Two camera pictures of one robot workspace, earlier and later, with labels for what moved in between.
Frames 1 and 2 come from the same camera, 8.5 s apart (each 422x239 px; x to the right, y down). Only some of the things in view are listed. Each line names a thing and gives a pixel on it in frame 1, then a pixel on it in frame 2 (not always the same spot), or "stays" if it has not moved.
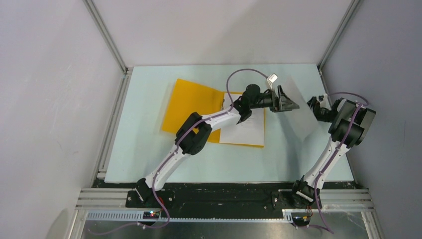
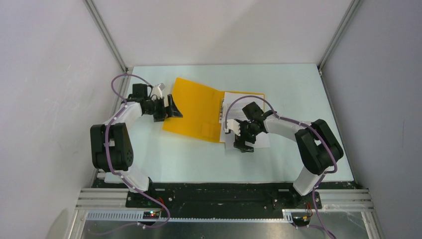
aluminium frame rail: [109, 205] stays
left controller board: [151, 215] stays
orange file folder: [188, 97] stays
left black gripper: [282, 103] to [172, 110]
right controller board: [301, 220] stays
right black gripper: [315, 104] to [240, 141]
